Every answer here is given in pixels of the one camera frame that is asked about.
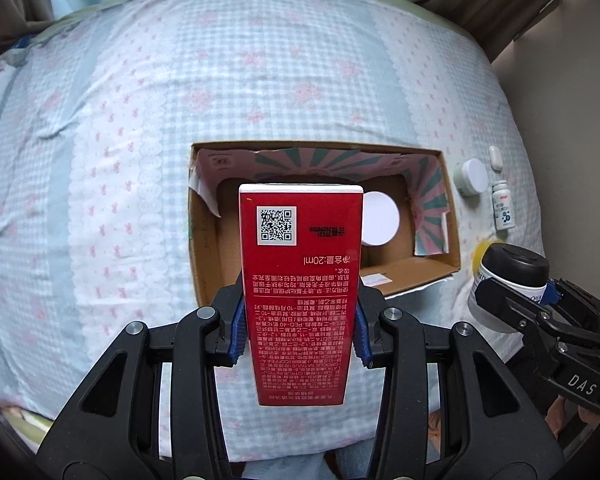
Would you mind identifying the white round lid in box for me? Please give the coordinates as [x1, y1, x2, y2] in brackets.
[361, 191, 401, 247]

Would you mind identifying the person's right hand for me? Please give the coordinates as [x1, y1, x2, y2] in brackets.
[544, 394, 597, 433]

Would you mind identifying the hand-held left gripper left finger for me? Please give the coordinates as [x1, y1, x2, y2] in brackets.
[36, 282, 248, 480]

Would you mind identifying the red printed carton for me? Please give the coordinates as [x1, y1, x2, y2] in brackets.
[238, 183, 365, 407]

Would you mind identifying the yellow round object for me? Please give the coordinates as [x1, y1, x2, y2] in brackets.
[472, 242, 492, 282]

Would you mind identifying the small white medicine bottle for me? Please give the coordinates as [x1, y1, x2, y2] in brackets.
[491, 180, 515, 232]

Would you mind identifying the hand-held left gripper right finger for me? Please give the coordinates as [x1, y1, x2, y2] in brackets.
[352, 282, 566, 480]

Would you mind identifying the checked floral bed sheet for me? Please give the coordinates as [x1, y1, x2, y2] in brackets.
[0, 0, 547, 467]

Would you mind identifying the small jar with white lid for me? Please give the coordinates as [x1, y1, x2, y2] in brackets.
[452, 158, 488, 198]

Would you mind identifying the cardboard box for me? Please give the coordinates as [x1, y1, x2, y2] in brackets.
[187, 142, 462, 307]

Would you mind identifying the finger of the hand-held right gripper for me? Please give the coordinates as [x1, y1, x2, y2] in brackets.
[478, 278, 600, 350]
[546, 277, 600, 342]

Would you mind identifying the white bottle with black cap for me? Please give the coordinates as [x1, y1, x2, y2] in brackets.
[467, 242, 551, 334]

